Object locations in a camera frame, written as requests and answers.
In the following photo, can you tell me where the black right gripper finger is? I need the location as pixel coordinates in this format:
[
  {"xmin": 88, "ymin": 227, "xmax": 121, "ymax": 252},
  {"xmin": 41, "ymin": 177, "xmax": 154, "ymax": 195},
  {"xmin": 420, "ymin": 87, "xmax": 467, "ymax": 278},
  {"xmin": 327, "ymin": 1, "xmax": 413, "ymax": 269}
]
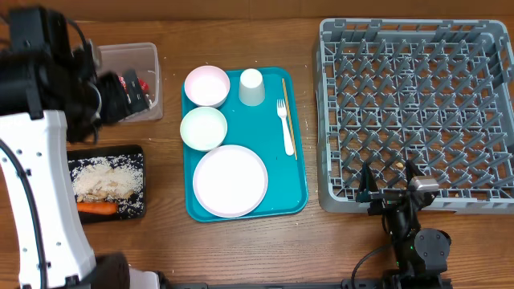
[
  {"xmin": 358, "ymin": 162, "xmax": 377, "ymax": 193},
  {"xmin": 406, "ymin": 160, "xmax": 424, "ymax": 189}
]

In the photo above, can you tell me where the red snack wrapper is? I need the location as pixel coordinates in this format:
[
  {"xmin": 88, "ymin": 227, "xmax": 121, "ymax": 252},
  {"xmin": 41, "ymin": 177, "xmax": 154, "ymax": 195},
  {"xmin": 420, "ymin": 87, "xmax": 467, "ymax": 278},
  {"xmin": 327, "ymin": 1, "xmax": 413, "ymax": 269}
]
[{"xmin": 118, "ymin": 75, "xmax": 150, "ymax": 96}]

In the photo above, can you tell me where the pink bowl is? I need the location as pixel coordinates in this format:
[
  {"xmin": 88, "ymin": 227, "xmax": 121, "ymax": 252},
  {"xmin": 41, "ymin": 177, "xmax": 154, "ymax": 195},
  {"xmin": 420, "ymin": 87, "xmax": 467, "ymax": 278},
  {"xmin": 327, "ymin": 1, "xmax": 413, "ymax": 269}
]
[{"xmin": 184, "ymin": 65, "xmax": 230, "ymax": 108}]

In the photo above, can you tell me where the cream bowl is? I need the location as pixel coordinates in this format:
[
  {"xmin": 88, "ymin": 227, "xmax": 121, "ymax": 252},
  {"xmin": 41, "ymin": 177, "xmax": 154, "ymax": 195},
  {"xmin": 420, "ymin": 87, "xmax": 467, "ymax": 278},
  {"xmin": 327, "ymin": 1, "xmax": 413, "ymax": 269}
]
[{"xmin": 180, "ymin": 107, "xmax": 228, "ymax": 152}]

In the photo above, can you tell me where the white plastic fork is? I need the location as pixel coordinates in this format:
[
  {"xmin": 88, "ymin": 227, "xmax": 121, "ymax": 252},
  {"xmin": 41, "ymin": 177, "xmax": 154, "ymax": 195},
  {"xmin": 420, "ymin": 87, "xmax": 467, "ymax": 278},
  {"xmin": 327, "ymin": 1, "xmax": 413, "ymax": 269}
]
[{"xmin": 276, "ymin": 99, "xmax": 294, "ymax": 156}]

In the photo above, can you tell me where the orange carrot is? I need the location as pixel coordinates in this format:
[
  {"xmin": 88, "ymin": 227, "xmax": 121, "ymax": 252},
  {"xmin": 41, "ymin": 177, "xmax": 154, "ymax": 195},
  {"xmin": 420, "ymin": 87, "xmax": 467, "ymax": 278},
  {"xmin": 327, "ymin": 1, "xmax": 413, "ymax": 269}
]
[{"xmin": 77, "ymin": 202, "xmax": 118, "ymax": 215}]

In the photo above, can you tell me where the white cup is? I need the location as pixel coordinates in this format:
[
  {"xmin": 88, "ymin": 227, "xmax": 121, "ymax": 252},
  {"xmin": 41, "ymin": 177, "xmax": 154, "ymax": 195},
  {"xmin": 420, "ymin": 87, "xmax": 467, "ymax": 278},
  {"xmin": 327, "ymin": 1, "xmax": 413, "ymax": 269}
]
[{"xmin": 239, "ymin": 68, "xmax": 265, "ymax": 107}]

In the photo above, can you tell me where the wooden chopstick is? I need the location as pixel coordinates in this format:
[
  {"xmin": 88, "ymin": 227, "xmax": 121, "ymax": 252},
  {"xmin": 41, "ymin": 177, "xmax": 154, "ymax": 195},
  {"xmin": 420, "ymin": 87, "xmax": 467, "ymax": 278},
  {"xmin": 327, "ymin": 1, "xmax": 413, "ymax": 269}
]
[{"xmin": 280, "ymin": 79, "xmax": 298, "ymax": 160}]

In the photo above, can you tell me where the white plate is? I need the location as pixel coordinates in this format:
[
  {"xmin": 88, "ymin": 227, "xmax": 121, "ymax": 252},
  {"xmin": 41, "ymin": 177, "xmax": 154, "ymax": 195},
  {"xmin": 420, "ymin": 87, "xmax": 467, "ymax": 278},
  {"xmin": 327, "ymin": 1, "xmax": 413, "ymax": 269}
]
[{"xmin": 193, "ymin": 144, "xmax": 268, "ymax": 218}]

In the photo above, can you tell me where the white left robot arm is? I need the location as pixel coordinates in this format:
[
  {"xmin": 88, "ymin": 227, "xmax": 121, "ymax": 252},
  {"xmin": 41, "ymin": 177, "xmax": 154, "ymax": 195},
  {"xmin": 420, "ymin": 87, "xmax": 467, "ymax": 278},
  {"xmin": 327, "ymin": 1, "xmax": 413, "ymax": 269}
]
[{"xmin": 1, "ymin": 51, "xmax": 167, "ymax": 288}]

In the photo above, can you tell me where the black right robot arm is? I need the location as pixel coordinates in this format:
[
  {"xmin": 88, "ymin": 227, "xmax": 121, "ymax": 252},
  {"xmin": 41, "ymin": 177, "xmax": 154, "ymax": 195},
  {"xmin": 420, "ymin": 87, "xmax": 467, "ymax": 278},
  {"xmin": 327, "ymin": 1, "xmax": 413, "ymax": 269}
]
[{"xmin": 349, "ymin": 161, "xmax": 452, "ymax": 288}]

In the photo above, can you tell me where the grey dishwasher rack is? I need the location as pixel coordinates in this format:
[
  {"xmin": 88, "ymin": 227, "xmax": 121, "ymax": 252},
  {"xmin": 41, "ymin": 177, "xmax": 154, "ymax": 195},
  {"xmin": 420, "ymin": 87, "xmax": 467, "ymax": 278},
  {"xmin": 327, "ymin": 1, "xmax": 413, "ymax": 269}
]
[{"xmin": 313, "ymin": 18, "xmax": 513, "ymax": 214}]

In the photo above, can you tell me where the clear plastic bin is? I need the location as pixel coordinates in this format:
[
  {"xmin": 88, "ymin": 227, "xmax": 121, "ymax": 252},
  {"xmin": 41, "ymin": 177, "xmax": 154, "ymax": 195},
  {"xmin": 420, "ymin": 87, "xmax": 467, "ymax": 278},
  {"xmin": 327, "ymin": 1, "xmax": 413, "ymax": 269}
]
[{"xmin": 98, "ymin": 43, "xmax": 163, "ymax": 123}]

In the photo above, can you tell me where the black tray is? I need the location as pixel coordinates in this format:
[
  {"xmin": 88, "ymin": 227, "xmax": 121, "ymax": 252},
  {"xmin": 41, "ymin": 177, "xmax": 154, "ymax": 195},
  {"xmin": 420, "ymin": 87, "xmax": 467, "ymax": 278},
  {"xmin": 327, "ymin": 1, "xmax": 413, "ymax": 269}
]
[{"xmin": 67, "ymin": 144, "xmax": 146, "ymax": 224}]

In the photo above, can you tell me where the teal serving tray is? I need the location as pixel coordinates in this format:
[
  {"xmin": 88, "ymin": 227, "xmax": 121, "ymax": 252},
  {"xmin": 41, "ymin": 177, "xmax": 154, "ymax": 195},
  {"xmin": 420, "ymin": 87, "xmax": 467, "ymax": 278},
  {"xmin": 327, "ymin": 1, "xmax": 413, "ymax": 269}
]
[{"xmin": 183, "ymin": 67, "xmax": 308, "ymax": 222}]

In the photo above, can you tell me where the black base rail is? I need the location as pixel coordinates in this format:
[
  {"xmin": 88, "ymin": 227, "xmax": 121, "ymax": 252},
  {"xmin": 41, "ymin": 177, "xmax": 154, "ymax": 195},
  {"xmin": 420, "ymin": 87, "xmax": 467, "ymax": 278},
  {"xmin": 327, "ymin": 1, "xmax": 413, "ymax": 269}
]
[{"xmin": 169, "ymin": 279, "xmax": 453, "ymax": 289}]

